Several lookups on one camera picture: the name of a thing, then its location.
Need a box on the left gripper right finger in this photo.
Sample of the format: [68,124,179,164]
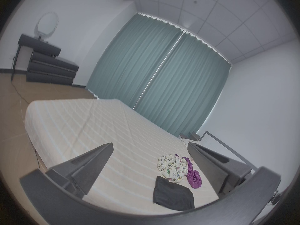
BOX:
[187,142,253,195]

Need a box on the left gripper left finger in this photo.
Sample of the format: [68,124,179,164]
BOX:
[46,143,114,198]

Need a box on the black T-shirt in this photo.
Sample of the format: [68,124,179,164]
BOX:
[153,175,195,211]

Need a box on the bed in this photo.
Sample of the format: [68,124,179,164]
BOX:
[25,99,258,215]

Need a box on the purple garment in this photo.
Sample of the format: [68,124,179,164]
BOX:
[175,154,202,189]

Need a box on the grey bedside table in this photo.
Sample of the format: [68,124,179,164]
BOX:
[179,131,201,142]

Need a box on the white printed pyjama top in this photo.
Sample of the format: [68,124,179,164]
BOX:
[157,154,189,184]

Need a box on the blue-green curtain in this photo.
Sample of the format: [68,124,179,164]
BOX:
[85,13,184,110]
[133,31,232,138]

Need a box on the black dressing table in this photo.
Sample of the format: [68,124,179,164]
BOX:
[10,34,62,81]

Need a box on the round white-framed mirror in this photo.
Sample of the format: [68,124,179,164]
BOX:
[35,11,58,41]

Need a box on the black cable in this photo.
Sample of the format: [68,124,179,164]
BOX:
[11,79,30,104]

